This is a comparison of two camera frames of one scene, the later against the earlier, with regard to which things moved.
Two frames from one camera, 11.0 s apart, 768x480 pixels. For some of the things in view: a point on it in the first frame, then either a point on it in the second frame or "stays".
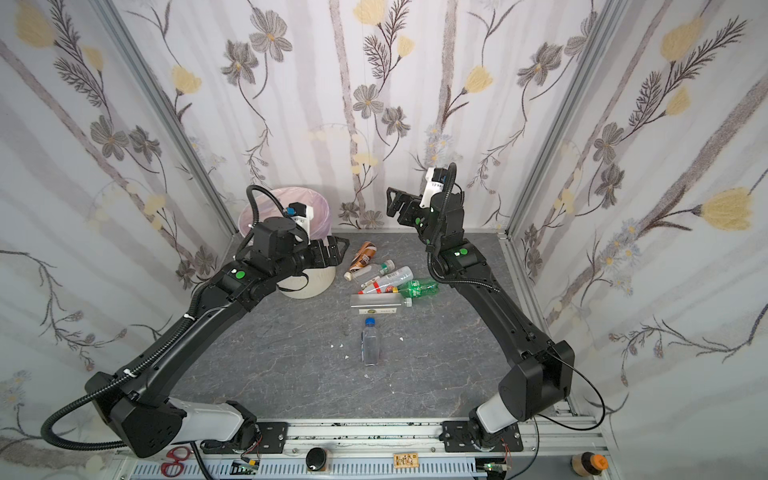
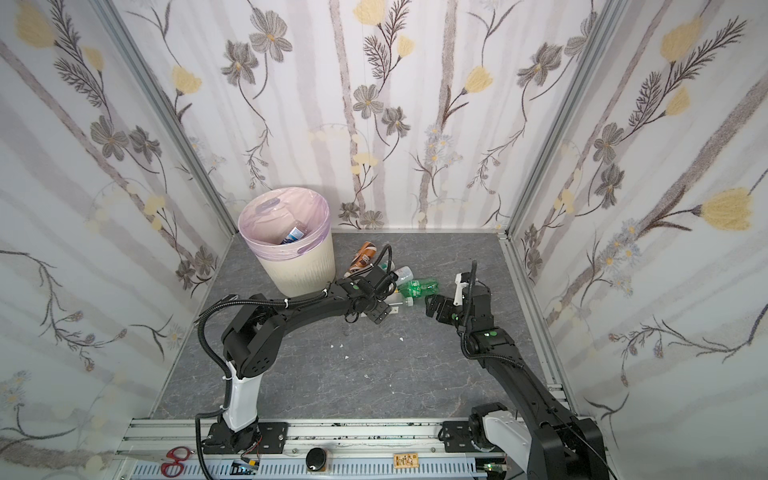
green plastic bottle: [415, 288] stays
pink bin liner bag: [267, 207] stays
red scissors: [175, 468] stays
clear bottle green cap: [385, 267] stays
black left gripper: [324, 252] to [380, 309]
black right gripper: [405, 207] to [448, 310]
